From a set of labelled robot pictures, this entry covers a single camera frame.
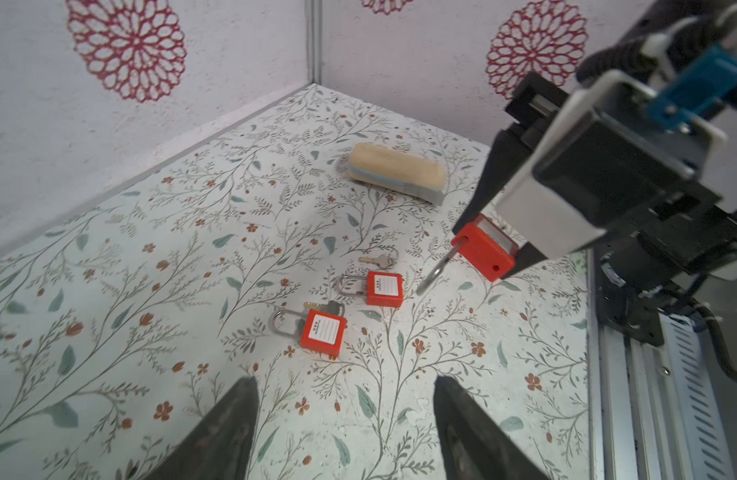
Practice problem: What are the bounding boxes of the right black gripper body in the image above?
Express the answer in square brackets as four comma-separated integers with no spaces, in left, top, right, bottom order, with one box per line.
[506,73,737,346]

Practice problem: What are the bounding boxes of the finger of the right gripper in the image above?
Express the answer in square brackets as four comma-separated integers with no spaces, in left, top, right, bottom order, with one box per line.
[502,242,547,279]
[452,128,532,235]

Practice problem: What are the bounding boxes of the red padlock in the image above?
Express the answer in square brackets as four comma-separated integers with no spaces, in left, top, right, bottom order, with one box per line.
[336,271,405,308]
[416,213,519,295]
[268,308,348,358]

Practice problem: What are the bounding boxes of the loose brass key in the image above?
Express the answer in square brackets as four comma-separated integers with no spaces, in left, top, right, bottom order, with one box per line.
[358,249,398,271]

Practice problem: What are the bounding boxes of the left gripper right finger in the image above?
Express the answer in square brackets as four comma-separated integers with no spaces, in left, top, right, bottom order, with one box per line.
[433,376,546,480]

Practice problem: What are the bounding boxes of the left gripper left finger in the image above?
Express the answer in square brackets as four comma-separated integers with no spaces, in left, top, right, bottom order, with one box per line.
[146,377,260,480]

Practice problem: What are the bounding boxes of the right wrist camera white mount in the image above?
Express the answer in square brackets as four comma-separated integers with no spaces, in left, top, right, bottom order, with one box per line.
[495,70,727,259]

